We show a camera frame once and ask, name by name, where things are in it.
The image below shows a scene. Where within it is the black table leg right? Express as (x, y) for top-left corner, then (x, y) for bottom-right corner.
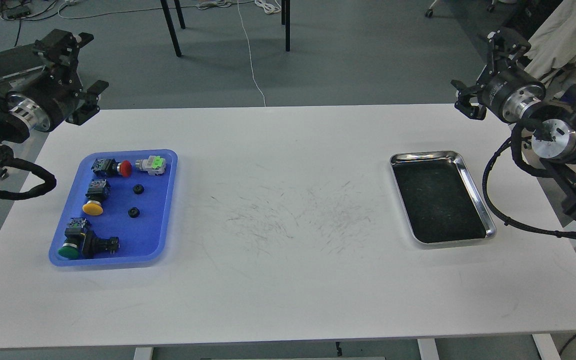
(280, 0), (291, 52)

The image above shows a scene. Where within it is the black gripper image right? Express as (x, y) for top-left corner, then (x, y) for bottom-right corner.
(451, 27), (546, 123)

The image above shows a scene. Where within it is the green push button switch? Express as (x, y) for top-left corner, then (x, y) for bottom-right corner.
(57, 218), (90, 260)

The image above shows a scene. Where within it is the blue plastic tray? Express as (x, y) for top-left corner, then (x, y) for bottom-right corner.
(48, 149), (178, 267)

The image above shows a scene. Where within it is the black table leg front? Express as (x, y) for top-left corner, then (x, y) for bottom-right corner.
(160, 0), (182, 58)

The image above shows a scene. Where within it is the black switch module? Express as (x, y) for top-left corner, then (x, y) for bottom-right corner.
(81, 231), (121, 259)

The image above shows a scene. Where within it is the red push button switch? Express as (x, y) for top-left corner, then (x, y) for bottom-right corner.
(90, 158), (133, 178)

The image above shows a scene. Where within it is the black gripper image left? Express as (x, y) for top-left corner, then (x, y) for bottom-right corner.
(6, 29), (110, 133)

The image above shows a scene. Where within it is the small black gear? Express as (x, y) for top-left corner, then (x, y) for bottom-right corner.
(126, 207), (141, 219)
(132, 183), (145, 195)

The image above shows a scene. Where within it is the grey green connector block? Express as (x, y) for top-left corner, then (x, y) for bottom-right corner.
(134, 155), (167, 176)

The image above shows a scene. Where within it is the beige cloth on chair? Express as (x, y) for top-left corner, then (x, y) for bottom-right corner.
(525, 0), (576, 80)

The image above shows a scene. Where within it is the black table leg rear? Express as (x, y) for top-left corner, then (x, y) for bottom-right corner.
(173, 0), (186, 30)

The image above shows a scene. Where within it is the black table leg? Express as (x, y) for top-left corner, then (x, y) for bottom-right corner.
(280, 0), (291, 52)
(160, 0), (182, 58)
(173, 0), (186, 30)

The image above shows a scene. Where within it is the grey plastic crate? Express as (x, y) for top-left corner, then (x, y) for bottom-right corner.
(0, 44), (44, 81)

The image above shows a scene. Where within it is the white cable on floor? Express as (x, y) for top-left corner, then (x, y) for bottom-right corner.
(237, 0), (267, 107)

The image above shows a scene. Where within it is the silver metal tray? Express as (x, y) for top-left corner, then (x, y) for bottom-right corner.
(390, 150), (497, 246)

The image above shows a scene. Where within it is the yellow push button switch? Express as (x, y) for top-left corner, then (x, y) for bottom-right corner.
(81, 178), (111, 216)

